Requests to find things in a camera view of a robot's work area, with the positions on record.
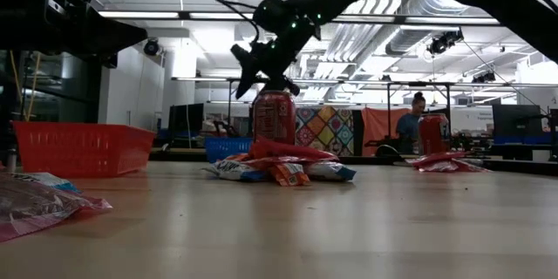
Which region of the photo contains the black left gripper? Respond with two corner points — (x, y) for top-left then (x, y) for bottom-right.
(43, 6), (148, 58)

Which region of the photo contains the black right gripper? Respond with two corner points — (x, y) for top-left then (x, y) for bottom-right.
(230, 25), (322, 100)

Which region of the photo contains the red candy packet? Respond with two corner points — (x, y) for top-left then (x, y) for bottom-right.
(405, 151), (490, 174)
(247, 136), (340, 162)

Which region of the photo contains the orange candy pack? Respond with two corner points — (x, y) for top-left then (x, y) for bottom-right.
(224, 152), (253, 163)
(267, 162), (312, 187)

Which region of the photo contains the white blue candy bar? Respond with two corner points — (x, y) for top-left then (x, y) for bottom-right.
(10, 171), (83, 195)
(201, 159), (268, 182)
(303, 160), (357, 182)

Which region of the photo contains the pink candy bag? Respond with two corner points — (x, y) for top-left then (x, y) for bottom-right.
(0, 172), (113, 244)

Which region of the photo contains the long ceiling light strip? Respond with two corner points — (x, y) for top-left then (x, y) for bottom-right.
(98, 10), (180, 20)
(189, 11), (254, 20)

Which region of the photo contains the red soda can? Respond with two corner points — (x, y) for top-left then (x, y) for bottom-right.
(251, 90), (297, 146)

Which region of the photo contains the black round spotlight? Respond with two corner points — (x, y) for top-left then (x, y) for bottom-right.
(142, 37), (160, 57)

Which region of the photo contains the blue plastic basket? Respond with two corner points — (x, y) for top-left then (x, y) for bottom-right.
(203, 136), (255, 164)

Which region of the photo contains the colourful patchwork quilt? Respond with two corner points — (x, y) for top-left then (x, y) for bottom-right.
(295, 105), (355, 157)

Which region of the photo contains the black computer monitor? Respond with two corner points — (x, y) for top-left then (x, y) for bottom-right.
(168, 103), (205, 133)
(492, 104), (544, 137)

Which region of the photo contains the red plastic basket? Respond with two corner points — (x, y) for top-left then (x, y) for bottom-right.
(11, 120), (157, 179)

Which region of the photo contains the orange hanging cloth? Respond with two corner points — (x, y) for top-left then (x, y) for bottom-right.
(359, 107), (413, 157)

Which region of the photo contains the person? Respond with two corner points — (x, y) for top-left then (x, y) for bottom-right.
(395, 91), (427, 154)

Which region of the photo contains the red can with blue logo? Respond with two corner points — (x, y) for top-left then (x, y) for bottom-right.
(418, 112), (451, 156)

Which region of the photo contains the yellow hanging cord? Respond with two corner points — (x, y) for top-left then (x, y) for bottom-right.
(25, 51), (43, 123)

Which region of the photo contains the black metal stand frame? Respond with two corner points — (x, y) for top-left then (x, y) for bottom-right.
(226, 77), (453, 140)

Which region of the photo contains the black ceiling camera cluster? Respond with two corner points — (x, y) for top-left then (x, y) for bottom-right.
(425, 29), (465, 56)
(472, 71), (497, 85)

